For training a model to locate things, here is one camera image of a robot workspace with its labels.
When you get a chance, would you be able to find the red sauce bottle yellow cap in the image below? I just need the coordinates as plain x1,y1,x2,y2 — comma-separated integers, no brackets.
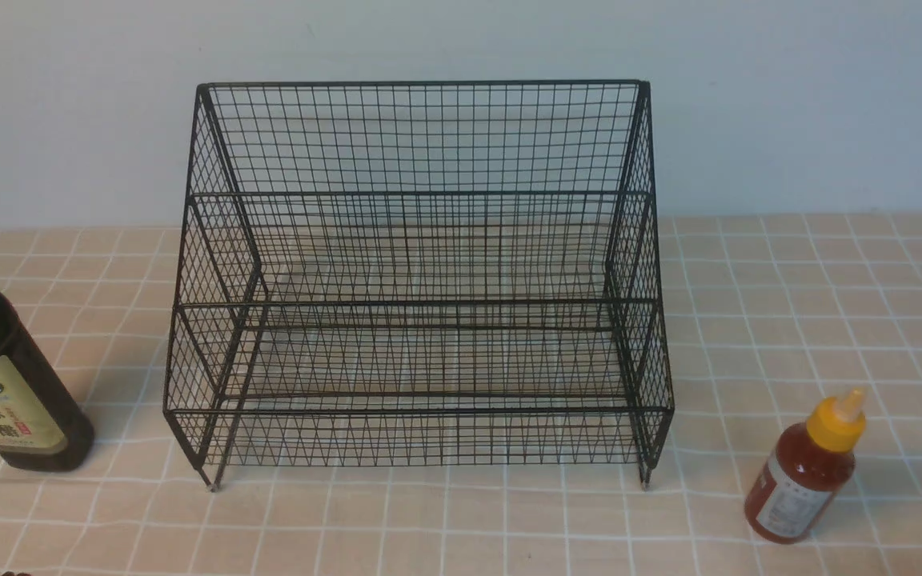
744,389,867,546

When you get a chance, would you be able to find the dark vinegar bottle yellow label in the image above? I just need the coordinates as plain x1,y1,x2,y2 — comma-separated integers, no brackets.
0,292,95,473

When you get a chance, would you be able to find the beige checkered tablecloth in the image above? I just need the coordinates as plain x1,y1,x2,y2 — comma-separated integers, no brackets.
0,213,922,575

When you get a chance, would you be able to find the black wire mesh shelf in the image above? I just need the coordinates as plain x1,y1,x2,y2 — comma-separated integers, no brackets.
163,79,675,490

